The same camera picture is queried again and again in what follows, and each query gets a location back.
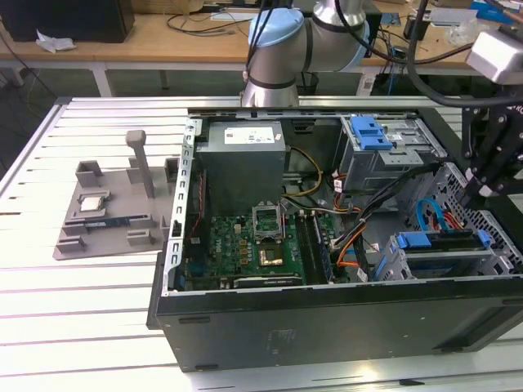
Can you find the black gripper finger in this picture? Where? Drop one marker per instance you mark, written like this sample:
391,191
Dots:
474,134
504,163

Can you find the hard disk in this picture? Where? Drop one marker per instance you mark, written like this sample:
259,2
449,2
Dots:
412,240

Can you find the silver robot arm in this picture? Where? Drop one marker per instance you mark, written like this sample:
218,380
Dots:
278,53

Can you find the metal disk bay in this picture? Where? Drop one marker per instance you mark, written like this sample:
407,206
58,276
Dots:
449,254

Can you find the clear plastic wrapping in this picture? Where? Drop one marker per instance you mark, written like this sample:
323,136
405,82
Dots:
459,34

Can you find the blue cardboard box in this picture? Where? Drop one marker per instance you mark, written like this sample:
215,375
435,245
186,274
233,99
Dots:
498,10

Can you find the blue plastic latch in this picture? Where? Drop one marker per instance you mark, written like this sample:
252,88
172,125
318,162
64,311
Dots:
367,132

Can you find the grey flat box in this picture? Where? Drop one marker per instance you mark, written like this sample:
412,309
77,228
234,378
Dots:
453,16

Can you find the metal optical drive cage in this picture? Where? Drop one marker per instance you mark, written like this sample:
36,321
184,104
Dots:
367,167

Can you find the small black cube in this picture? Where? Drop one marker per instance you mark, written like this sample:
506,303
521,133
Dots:
423,30

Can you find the white printed label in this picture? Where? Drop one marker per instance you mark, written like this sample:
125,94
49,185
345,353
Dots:
367,83

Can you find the installed RAM stick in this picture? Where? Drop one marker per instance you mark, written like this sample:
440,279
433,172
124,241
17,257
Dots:
323,249

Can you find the black RAM slot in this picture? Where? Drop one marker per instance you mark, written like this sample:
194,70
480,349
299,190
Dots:
309,245
301,245

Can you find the thin locking lever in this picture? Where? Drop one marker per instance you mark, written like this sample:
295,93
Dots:
282,220

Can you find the grey power supply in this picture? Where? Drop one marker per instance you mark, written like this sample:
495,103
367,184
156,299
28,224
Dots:
241,175

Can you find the CPU socket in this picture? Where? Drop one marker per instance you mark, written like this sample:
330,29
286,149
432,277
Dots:
270,255

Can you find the black PC case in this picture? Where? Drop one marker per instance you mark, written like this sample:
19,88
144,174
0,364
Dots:
327,326

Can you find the black graphics card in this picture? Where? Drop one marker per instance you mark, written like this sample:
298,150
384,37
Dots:
265,281

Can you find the green motherboard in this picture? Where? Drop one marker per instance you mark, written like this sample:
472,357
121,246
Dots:
233,232

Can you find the white flat sheet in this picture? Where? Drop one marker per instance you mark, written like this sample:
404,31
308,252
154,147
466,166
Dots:
229,16

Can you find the wooden desk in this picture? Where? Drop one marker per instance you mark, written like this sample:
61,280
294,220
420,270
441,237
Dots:
163,49

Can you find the grey parts rack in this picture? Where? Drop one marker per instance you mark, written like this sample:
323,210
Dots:
118,241

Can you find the loose RAM stick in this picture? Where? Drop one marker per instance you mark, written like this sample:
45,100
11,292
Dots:
106,223

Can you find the silver CPU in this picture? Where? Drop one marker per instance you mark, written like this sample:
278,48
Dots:
91,205

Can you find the large black box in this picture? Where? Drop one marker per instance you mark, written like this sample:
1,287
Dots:
61,20

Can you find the crumpled white paper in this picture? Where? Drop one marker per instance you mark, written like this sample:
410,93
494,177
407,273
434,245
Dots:
55,41

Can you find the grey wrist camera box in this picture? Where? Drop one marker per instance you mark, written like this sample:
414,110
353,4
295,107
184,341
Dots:
494,57

